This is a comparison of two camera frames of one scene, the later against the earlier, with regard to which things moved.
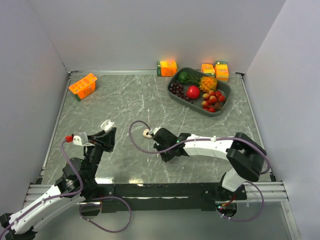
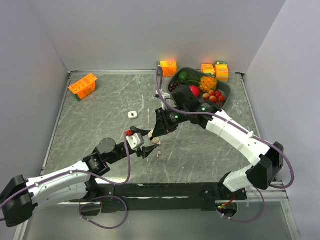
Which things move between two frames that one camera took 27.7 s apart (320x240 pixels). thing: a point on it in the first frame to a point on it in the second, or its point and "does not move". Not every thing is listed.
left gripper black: (106, 139) to (146, 150)
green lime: (183, 76) does not move
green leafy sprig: (193, 79) does not move
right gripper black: (167, 157) to (163, 125)
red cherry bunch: (211, 102) does not move
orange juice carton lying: (208, 69) does not move
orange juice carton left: (84, 87) does not move
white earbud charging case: (106, 125) to (132, 114)
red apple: (193, 92) does not move
